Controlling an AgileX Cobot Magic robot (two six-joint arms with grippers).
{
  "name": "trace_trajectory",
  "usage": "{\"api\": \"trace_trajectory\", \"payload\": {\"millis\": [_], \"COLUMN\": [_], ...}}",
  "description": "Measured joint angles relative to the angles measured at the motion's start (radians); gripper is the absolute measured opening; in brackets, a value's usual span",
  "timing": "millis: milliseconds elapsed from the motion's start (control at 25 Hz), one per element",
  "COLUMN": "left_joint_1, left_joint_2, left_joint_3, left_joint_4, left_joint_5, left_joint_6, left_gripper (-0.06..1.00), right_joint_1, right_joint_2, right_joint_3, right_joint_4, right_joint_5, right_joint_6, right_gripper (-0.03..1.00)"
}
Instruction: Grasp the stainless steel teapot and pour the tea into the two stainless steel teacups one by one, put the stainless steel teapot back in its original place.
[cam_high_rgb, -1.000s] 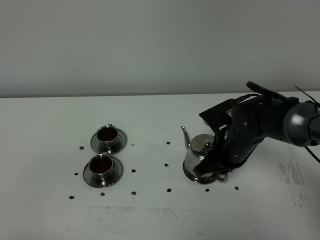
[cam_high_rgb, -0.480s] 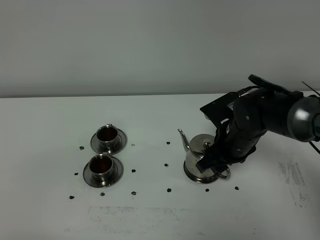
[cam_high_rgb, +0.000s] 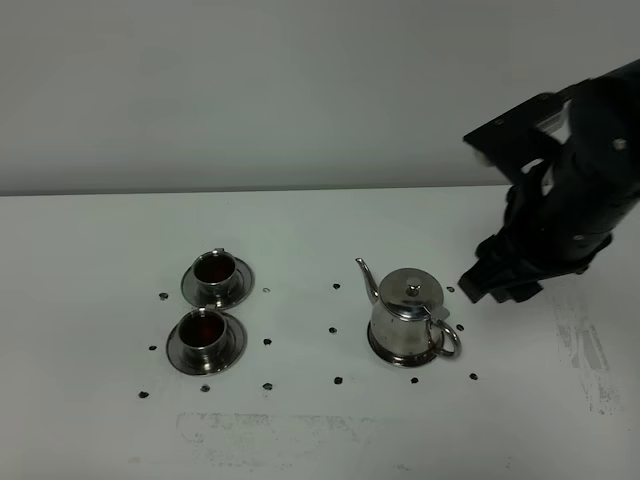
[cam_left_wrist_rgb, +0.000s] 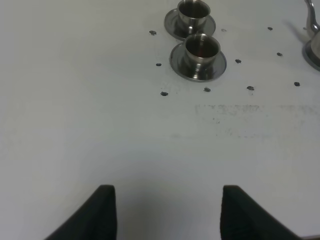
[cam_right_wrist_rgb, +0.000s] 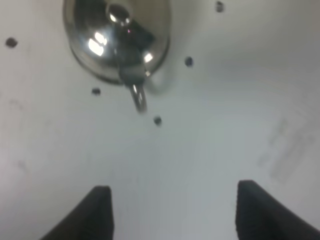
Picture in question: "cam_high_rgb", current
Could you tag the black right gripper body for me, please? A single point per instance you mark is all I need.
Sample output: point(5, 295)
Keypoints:
point(564, 211)

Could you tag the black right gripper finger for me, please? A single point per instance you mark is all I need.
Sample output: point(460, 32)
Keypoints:
point(517, 290)
point(475, 283)

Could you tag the stainless steel teapot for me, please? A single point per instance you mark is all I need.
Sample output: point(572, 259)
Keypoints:
point(406, 298)

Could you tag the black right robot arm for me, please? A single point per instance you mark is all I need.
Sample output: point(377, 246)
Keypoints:
point(572, 158)

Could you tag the steel teapot saucer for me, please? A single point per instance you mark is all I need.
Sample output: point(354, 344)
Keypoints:
point(408, 350)

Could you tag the far stainless steel teacup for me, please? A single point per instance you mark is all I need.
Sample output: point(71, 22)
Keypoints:
point(215, 272)

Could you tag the stainless steel teacup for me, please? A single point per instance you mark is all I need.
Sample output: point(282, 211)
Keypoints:
point(215, 272)
point(203, 330)

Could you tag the near stainless steel teacup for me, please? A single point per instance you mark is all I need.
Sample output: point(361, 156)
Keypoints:
point(203, 330)

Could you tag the near steel saucer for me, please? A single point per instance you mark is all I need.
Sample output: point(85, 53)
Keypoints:
point(197, 363)

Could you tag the far steel saucer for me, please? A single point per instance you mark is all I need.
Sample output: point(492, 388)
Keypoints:
point(222, 297)

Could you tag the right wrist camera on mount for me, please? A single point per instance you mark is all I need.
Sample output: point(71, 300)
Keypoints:
point(522, 135)

